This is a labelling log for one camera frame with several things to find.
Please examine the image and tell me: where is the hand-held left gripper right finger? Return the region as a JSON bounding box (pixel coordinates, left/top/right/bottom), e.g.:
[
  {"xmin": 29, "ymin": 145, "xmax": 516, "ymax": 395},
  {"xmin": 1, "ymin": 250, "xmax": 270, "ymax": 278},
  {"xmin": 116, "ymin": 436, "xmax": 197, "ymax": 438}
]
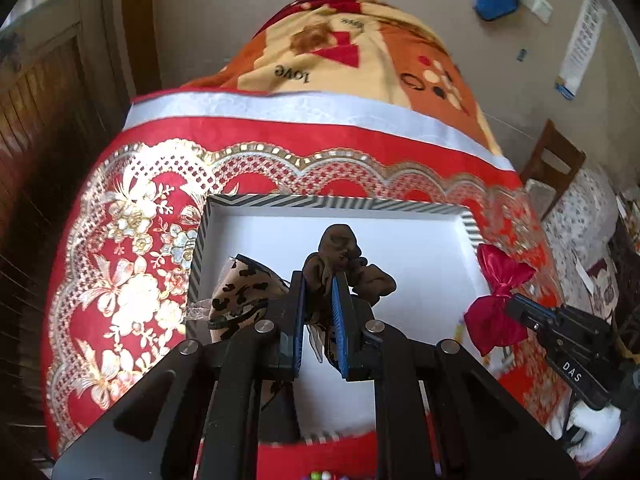
[{"xmin": 329, "ymin": 270, "xmax": 596, "ymax": 480}]

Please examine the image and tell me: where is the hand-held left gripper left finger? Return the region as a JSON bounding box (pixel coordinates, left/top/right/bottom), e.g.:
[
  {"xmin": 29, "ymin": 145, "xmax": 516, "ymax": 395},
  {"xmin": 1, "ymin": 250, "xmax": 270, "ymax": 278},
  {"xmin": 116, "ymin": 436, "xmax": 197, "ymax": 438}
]
[{"xmin": 50, "ymin": 270, "xmax": 308, "ymax": 480}]

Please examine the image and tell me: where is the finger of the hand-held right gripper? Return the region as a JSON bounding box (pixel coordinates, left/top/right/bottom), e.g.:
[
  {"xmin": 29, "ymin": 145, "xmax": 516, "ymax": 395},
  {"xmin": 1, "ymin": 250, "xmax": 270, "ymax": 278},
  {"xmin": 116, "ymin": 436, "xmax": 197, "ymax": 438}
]
[{"xmin": 504, "ymin": 292, "xmax": 558, "ymax": 337}]

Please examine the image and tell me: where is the red satin hair bow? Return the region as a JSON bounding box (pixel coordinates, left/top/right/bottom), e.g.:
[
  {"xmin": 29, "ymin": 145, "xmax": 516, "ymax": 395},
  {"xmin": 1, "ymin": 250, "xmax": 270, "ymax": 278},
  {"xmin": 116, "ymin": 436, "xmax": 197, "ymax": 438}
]
[{"xmin": 464, "ymin": 244, "xmax": 537, "ymax": 358}]

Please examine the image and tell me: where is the leopard print hair bow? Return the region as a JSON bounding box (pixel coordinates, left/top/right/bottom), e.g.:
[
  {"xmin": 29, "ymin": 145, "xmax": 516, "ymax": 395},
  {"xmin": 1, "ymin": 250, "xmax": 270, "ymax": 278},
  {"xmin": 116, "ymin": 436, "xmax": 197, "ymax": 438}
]
[{"xmin": 185, "ymin": 255, "xmax": 292, "ymax": 401}]

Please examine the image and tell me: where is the brown hair bow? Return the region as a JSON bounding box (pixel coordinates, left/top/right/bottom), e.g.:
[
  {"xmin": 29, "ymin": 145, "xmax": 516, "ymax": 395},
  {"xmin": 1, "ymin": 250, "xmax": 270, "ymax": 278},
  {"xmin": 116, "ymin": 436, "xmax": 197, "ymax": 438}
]
[{"xmin": 302, "ymin": 224, "xmax": 398, "ymax": 366}]

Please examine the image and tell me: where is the white box with striped rim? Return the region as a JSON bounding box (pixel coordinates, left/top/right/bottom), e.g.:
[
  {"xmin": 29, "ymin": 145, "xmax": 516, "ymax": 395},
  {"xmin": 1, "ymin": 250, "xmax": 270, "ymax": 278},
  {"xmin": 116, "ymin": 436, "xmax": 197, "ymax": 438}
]
[{"xmin": 186, "ymin": 194, "xmax": 493, "ymax": 447}]

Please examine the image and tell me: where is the white floral cloth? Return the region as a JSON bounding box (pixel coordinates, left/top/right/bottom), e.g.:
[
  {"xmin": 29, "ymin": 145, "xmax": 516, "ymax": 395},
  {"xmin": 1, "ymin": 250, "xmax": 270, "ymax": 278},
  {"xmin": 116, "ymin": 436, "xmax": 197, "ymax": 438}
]
[{"xmin": 542, "ymin": 165, "xmax": 632, "ymax": 321}]

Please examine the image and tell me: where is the wooden chair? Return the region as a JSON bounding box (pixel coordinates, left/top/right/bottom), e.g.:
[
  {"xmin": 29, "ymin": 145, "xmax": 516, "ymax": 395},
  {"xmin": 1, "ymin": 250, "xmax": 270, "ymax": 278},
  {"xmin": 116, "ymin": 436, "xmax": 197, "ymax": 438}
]
[{"xmin": 519, "ymin": 119, "xmax": 587, "ymax": 222}]

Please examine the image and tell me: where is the red gold floral tablecloth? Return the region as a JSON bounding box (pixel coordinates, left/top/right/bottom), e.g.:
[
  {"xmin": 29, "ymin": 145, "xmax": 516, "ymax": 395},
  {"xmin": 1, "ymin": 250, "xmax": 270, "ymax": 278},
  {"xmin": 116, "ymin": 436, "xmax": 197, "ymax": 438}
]
[{"xmin": 44, "ymin": 89, "xmax": 571, "ymax": 480}]

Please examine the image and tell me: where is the orange printed blanket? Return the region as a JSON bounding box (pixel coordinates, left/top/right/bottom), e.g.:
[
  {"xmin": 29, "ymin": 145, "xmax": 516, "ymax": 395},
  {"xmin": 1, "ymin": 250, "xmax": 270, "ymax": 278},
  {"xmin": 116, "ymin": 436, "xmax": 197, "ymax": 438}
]
[{"xmin": 180, "ymin": 0, "xmax": 503, "ymax": 157}]

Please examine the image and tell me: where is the wooden panel door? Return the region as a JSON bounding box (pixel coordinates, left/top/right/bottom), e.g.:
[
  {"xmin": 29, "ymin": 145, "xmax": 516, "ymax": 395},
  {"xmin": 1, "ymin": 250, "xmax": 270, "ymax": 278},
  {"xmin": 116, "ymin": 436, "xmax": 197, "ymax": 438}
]
[{"xmin": 0, "ymin": 0, "xmax": 137, "ymax": 461}]

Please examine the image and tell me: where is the white paper wall poster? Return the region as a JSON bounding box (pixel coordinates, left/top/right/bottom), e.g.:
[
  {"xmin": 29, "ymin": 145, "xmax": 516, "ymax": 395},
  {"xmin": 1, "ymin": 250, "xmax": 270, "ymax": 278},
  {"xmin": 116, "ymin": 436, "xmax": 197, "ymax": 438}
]
[{"xmin": 554, "ymin": 0, "xmax": 609, "ymax": 100}]

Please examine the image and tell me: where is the white wall switch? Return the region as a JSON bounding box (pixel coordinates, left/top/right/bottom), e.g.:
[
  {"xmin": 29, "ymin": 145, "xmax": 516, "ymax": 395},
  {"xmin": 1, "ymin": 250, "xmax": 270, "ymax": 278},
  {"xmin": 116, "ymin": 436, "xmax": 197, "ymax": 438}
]
[{"xmin": 520, "ymin": 0, "xmax": 555, "ymax": 24}]

